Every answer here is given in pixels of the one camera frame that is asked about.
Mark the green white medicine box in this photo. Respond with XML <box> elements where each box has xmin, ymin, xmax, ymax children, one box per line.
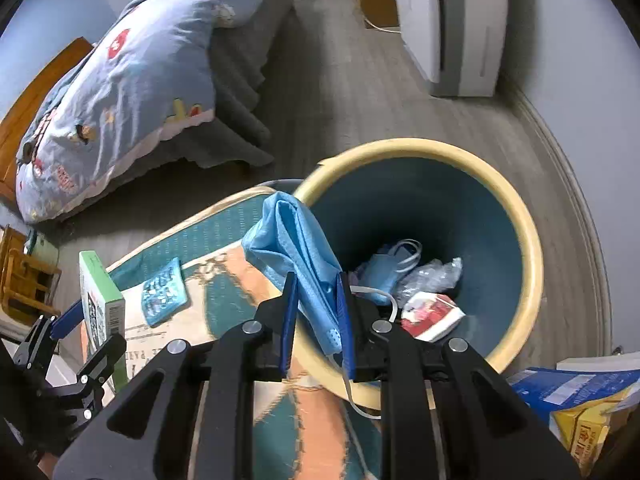
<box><xmin>78</xmin><ymin>250</ymin><xmax>129</xmax><ymax>394</ymax></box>

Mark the red white paper cup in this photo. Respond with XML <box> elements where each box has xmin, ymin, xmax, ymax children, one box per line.
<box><xmin>401</xmin><ymin>292</ymin><xmax>465</xmax><ymax>342</ymax></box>

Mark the blue pill blister pack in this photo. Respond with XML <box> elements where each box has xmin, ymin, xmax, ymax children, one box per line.
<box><xmin>141</xmin><ymin>257</ymin><xmax>189</xmax><ymax>327</ymax></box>

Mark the clear plastic bag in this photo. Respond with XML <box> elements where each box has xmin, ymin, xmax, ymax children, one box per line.
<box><xmin>394</xmin><ymin>257</ymin><xmax>463</xmax><ymax>304</ymax></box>

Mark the light blue face mask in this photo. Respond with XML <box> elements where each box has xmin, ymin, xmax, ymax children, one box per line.
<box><xmin>356</xmin><ymin>238</ymin><xmax>422</xmax><ymax>306</ymax></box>

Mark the teal yellow trash bin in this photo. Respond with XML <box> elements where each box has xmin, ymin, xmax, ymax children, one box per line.
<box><xmin>286</xmin><ymin>138</ymin><xmax>546</xmax><ymax>411</ymax></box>

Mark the wooden side stool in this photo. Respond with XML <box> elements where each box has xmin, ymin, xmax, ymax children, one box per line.
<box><xmin>1</xmin><ymin>226</ymin><xmax>61</xmax><ymax>326</ymax></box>

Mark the blue strawberry carton box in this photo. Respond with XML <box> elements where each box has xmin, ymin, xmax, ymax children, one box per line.
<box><xmin>508</xmin><ymin>352</ymin><xmax>639</xmax><ymax>474</ymax></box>

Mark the green orange patterned mat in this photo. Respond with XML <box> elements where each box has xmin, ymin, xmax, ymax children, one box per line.
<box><xmin>107</xmin><ymin>186</ymin><xmax>381</xmax><ymax>479</ymax></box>

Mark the wooden bed headboard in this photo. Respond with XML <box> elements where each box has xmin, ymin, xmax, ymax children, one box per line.
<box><xmin>0</xmin><ymin>37</ymin><xmax>93</xmax><ymax>206</ymax></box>

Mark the grey bed skirt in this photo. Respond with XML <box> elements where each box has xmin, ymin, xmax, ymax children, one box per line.
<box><xmin>111</xmin><ymin>0</ymin><xmax>293</xmax><ymax>186</ymax></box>

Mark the cartoon print blue duvet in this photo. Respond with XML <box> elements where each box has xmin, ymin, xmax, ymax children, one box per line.
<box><xmin>15</xmin><ymin>0</ymin><xmax>262</xmax><ymax>224</ymax></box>

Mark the white air purifier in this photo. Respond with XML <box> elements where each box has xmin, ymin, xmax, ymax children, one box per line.
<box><xmin>396</xmin><ymin>0</ymin><xmax>509</xmax><ymax>98</ymax></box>

